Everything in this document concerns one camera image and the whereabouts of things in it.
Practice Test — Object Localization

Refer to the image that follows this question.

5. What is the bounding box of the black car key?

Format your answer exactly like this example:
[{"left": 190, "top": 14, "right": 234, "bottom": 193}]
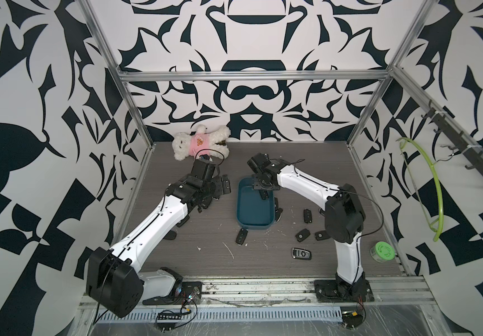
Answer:
[
  {"left": 296, "top": 229, "right": 311, "bottom": 242},
  {"left": 314, "top": 230, "right": 331, "bottom": 241},
  {"left": 303, "top": 209, "right": 313, "bottom": 224}
]

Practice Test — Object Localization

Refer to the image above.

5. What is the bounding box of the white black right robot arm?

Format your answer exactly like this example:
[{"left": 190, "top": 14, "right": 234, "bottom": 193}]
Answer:
[{"left": 247, "top": 153, "right": 366, "bottom": 286}]

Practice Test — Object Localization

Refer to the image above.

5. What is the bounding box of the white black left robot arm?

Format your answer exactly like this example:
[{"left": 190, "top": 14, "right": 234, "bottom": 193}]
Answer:
[{"left": 86, "top": 155, "right": 231, "bottom": 318}]

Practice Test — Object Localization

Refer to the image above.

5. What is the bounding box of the teal plastic storage box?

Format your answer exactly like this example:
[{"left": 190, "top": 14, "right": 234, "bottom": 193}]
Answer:
[{"left": 236, "top": 176, "right": 275, "bottom": 230}]

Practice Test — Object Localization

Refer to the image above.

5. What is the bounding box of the black key beside box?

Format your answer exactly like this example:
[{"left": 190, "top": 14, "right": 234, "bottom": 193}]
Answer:
[{"left": 274, "top": 197, "right": 283, "bottom": 223}]

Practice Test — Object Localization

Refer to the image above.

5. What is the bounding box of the black key left of table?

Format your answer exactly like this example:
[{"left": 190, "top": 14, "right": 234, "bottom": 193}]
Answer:
[{"left": 163, "top": 230, "right": 177, "bottom": 241}]

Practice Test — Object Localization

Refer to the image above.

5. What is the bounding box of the black key below box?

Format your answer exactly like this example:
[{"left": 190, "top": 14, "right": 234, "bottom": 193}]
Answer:
[{"left": 235, "top": 228, "right": 249, "bottom": 246}]

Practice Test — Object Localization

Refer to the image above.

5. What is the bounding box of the silver black BMW key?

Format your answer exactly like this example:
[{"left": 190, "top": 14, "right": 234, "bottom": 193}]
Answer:
[{"left": 291, "top": 248, "right": 312, "bottom": 260}]

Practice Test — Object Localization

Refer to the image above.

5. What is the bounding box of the white plush bear pink shirt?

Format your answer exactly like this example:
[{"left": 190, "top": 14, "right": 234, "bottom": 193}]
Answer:
[{"left": 171, "top": 125, "right": 231, "bottom": 161}]

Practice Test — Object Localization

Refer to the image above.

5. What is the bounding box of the green tape roll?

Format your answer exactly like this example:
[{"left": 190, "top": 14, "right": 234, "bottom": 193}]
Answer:
[{"left": 370, "top": 242, "right": 396, "bottom": 263}]

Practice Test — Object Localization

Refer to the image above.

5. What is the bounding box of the green curved tube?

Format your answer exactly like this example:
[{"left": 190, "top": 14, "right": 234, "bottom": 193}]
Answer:
[{"left": 397, "top": 137, "right": 445, "bottom": 242}]

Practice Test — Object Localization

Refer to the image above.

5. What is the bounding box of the aluminium frame crossbar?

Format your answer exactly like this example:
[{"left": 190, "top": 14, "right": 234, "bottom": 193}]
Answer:
[{"left": 118, "top": 69, "right": 388, "bottom": 82}]

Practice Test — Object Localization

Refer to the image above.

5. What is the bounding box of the black hook rail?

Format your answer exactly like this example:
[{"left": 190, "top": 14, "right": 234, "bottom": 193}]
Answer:
[{"left": 423, "top": 99, "right": 483, "bottom": 177}]

